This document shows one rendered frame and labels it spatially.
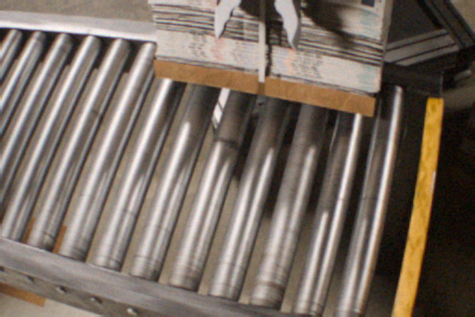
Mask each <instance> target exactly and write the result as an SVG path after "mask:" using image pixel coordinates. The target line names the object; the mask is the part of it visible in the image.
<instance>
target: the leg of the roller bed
mask: <svg viewBox="0 0 475 317"><path fill-rule="evenodd" d="M423 133H424V128H419V127H416V126H410V125H407V124H406V123H404V130H403V134H402V137H401V144H400V148H399V151H398V155H397V159H396V167H395V171H394V176H393V181H392V190H391V194H390V205H389V209H388V213H387V219H386V223H385V228H384V234H383V237H382V242H381V248H380V253H379V258H378V261H377V263H379V264H390V262H391V259H392V254H393V251H394V249H395V246H396V244H397V240H398V237H399V234H400V231H401V226H402V223H403V220H404V216H405V213H406V210H407V207H408V204H409V201H410V198H411V193H412V190H413V188H414V184H415V181H416V178H417V172H418V169H419V164H420V159H421V156H420V154H421V148H422V144H423Z"/></svg>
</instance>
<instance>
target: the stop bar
mask: <svg viewBox="0 0 475 317"><path fill-rule="evenodd" d="M428 98H429V99H428V103H427V113H426V119H425V128H424V133H423V144H422V148H421V154H420V156H421V159H420V164H419V170H418V175H417V190H416V195H415V201H414V206H413V211H412V217H411V222H410V227H409V233H408V237H407V242H406V248H405V254H404V263H403V268H402V273H401V278H400V281H399V284H398V288H397V294H396V299H395V304H394V309H393V312H392V317H412V310H413V306H414V300H415V298H416V295H417V292H418V289H417V285H418V278H419V274H420V267H421V263H422V261H423V256H424V251H425V245H426V240H427V233H428V229H429V222H430V212H431V203H432V194H433V188H434V183H435V177H436V171H437V168H436V166H437V160H438V155H439V143H440V138H441V133H442V131H443V129H442V128H441V127H442V121H443V118H442V115H443V99H442V98H440V97H435V96H430V95H429V96H428Z"/></svg>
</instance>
